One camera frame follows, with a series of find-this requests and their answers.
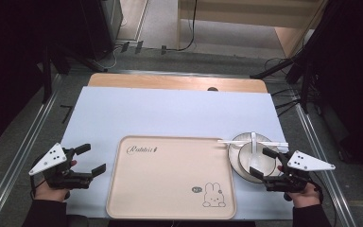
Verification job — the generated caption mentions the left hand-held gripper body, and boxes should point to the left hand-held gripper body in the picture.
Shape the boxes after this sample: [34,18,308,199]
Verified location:
[28,142,93,190]

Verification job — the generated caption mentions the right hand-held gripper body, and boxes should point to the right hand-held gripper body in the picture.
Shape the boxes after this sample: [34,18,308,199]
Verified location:
[262,149,337,193]

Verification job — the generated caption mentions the person's right hand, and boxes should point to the person's right hand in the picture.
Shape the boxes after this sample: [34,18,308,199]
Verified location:
[276,165,323,209]

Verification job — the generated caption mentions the person's left hand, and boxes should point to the person's left hand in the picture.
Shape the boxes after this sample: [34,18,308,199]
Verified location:
[32,160,78,203]

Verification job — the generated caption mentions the white bowl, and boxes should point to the white bowl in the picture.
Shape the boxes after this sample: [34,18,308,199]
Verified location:
[237,141,282,178]

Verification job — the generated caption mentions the white spoon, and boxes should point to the white spoon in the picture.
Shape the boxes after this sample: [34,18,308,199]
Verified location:
[250,131,260,168]

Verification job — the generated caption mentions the white plate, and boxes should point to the white plate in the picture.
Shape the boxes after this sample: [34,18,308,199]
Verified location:
[227,131,286,184]

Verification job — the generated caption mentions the white chopstick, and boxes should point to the white chopstick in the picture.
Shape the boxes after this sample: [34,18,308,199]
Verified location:
[217,141,289,149]
[216,139,289,147]

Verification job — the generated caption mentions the beige rabbit print tray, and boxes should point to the beige rabbit print tray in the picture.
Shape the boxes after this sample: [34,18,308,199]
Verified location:
[105,134,237,220]

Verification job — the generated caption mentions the black stand legs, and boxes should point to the black stand legs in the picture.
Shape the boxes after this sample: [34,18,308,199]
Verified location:
[41,42,109,103]
[250,46,316,115]

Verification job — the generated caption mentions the light blue table mat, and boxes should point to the light blue table mat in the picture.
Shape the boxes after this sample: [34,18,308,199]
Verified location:
[59,86,294,221]

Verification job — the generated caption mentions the black curtain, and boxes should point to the black curtain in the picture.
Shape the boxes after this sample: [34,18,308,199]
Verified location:
[299,0,363,187]
[0,0,114,153]

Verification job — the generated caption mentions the light wooden furniture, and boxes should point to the light wooden furniture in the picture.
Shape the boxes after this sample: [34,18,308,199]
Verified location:
[176,0,329,59]

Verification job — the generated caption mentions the metal floor rail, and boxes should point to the metal floor rail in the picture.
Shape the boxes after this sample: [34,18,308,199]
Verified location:
[0,73,64,227]
[295,103,357,227]

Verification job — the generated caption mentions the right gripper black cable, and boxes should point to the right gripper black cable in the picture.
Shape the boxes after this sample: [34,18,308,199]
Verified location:
[310,177,338,227]

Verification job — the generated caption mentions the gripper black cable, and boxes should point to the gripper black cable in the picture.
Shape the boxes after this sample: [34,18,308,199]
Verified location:
[28,175,47,201]
[310,177,338,227]

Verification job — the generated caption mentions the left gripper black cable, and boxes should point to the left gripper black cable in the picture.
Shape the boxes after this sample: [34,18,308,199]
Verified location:
[28,175,47,201]

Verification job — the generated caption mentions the white floor cable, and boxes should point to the white floor cable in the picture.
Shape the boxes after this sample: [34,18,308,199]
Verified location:
[94,44,125,71]

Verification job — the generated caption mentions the black hanging cable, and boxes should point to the black hanging cable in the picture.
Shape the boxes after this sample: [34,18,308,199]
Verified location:
[177,0,199,52]

